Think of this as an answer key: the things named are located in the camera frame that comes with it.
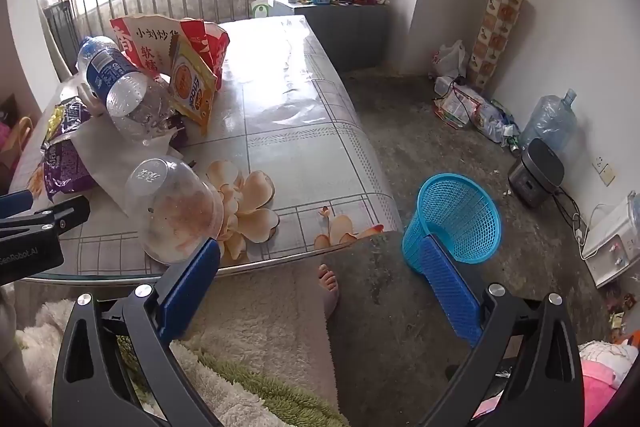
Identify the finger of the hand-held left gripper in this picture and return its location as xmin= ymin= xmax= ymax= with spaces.
xmin=0 ymin=195 xmax=92 ymax=239
xmin=0 ymin=189 xmax=35 ymax=220

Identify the red white snack bag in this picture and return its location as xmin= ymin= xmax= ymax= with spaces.
xmin=110 ymin=14 xmax=231 ymax=80

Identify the white green fluffy blanket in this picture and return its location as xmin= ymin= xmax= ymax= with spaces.
xmin=15 ymin=299 xmax=351 ymax=427

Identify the white power cable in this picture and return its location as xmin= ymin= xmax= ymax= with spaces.
xmin=575 ymin=202 xmax=608 ymax=248

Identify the blue mesh plastic basket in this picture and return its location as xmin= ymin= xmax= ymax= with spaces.
xmin=402 ymin=173 xmax=502 ymax=275

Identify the person's foot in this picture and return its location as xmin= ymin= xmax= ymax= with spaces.
xmin=317 ymin=263 xmax=341 ymax=318

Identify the white water dispenser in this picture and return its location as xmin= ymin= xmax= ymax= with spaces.
xmin=580 ymin=197 xmax=640 ymax=289

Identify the grey cabinet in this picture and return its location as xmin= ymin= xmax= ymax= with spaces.
xmin=267 ymin=0 xmax=393 ymax=70

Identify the round clear plastic container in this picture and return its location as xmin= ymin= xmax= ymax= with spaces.
xmin=124 ymin=155 xmax=226 ymax=264

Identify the purple yellow snack packet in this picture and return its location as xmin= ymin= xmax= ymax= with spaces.
xmin=45 ymin=98 xmax=93 ymax=142

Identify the black power cable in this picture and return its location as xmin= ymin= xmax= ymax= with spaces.
xmin=552 ymin=187 xmax=586 ymax=233

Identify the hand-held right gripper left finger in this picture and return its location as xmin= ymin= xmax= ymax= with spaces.
xmin=51 ymin=238 xmax=223 ymax=427

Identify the purple snack bag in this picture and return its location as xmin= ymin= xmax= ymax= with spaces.
xmin=42 ymin=138 xmax=96 ymax=202

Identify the large clear water jug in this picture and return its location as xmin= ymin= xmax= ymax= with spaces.
xmin=520 ymin=88 xmax=578 ymax=152

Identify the pile of snack wrappers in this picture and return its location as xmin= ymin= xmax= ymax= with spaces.
xmin=602 ymin=287 xmax=631 ymax=333

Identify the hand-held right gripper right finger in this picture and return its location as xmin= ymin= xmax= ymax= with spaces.
xmin=417 ymin=234 xmax=586 ymax=427

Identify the dark chair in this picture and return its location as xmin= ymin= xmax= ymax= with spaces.
xmin=42 ymin=0 xmax=81 ymax=78

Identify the orange snack packet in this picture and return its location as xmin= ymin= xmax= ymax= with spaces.
xmin=169 ymin=42 xmax=219 ymax=135

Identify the dark grey rice cooker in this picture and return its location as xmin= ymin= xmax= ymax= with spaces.
xmin=508 ymin=138 xmax=566 ymax=208

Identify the pink cloth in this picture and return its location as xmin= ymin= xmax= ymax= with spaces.
xmin=577 ymin=339 xmax=640 ymax=408

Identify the white plastic bag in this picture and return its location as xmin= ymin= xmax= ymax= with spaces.
xmin=432 ymin=39 xmax=467 ymax=80

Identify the clear plastic bottle blue label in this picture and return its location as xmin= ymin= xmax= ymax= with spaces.
xmin=76 ymin=36 xmax=176 ymax=145

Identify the tall patterned box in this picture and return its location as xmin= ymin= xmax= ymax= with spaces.
xmin=467 ymin=0 xmax=525 ymax=88

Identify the printed food packet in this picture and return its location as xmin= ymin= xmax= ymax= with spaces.
xmin=435 ymin=87 xmax=483 ymax=128

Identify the wall socket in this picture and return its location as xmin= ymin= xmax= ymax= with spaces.
xmin=592 ymin=154 xmax=617 ymax=186

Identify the brown paper bag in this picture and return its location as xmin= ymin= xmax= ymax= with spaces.
xmin=2 ymin=117 xmax=33 ymax=172

